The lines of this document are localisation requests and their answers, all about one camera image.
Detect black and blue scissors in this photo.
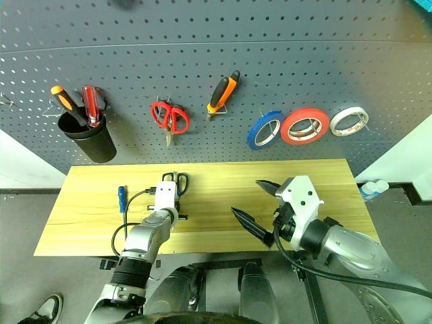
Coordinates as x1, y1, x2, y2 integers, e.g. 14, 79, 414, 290
161, 171, 190, 197

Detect metal scissors hook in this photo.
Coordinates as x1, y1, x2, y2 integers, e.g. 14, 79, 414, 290
155, 94, 185, 111

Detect dark rounded grey shape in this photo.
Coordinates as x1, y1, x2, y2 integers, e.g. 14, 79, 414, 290
238, 262, 280, 324
141, 265, 207, 317

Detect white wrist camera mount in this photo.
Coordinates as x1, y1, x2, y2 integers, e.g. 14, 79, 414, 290
154, 181, 179, 210
279, 175, 325, 251

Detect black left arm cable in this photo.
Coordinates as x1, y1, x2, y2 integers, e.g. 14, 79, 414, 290
111, 187, 158, 259

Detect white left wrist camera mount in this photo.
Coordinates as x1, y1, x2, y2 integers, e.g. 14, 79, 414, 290
154, 181, 179, 210

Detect metal white tape hook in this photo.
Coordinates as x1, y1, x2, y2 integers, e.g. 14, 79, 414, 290
354, 113, 372, 131

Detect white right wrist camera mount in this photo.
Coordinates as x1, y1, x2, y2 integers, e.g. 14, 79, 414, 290
279, 175, 325, 251

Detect red clear handle screwdriver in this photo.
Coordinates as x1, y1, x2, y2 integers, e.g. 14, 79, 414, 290
80, 85, 103, 128

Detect metal red tape hook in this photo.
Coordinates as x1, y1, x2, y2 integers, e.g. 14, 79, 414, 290
303, 117, 321, 134

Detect black and white shoe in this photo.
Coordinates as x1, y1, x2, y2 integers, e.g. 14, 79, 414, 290
16, 292, 64, 324

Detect orange and black pliers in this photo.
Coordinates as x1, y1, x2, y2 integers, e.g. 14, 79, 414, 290
206, 70, 241, 122

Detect straight metal peg hook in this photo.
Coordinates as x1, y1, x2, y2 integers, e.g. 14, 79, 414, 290
259, 110, 279, 139

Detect blue handled screwdriver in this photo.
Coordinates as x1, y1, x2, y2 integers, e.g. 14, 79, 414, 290
117, 185, 128, 213

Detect white tape roll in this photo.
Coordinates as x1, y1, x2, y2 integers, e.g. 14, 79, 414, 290
329, 107, 369, 138

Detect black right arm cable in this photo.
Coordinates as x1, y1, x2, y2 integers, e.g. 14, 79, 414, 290
272, 222, 432, 301

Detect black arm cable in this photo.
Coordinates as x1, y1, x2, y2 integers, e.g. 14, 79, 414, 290
272, 222, 432, 301
111, 187, 158, 259

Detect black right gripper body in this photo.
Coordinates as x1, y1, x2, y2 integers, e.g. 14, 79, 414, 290
273, 188, 300, 244

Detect blue tape roll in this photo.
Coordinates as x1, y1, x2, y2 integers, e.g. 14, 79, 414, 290
247, 110, 283, 151

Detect grey metal pegboard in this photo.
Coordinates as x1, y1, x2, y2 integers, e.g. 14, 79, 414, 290
0, 0, 432, 176

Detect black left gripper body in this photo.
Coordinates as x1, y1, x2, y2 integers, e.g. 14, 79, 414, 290
147, 200, 189, 221

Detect red tape roll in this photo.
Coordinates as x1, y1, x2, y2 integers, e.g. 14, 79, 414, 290
280, 107, 330, 146

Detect red handled scissors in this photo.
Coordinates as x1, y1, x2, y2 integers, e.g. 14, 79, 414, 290
150, 100, 190, 148

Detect orange and black screwdriver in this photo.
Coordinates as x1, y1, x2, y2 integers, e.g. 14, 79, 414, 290
50, 85, 89, 128

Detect thin wire triangle hook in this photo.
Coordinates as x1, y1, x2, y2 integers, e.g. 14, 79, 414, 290
0, 92, 18, 109
43, 97, 65, 115

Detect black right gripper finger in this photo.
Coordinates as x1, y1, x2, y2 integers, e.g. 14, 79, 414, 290
231, 207, 275, 249
255, 180, 283, 198

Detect teal object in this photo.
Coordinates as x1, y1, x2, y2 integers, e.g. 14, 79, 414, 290
410, 0, 432, 13

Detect black plastic cup holder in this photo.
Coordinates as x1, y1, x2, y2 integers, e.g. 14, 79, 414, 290
57, 109, 117, 164

